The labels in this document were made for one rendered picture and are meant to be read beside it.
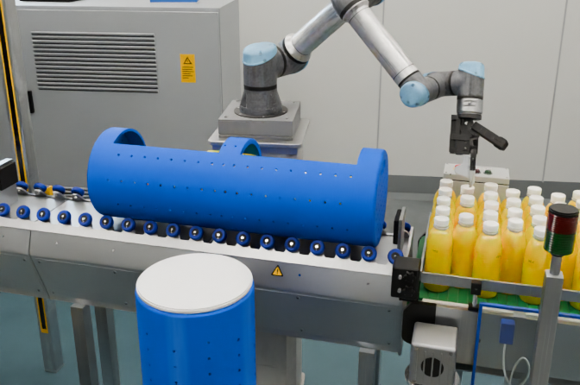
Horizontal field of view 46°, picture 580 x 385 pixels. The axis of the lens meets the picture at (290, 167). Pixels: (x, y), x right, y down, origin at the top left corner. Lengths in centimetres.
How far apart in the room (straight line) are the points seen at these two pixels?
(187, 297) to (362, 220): 54
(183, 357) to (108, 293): 77
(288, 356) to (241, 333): 104
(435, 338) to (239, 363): 50
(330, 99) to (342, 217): 292
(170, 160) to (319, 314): 63
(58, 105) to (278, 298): 210
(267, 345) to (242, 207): 84
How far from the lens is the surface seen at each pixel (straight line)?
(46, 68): 379
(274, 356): 268
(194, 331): 158
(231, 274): 169
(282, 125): 229
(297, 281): 201
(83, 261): 227
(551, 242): 160
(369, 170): 187
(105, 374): 274
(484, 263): 187
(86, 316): 247
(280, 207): 191
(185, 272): 171
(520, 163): 498
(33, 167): 285
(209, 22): 346
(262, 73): 232
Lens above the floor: 184
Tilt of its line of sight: 20 degrees down
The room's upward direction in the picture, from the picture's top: straight up
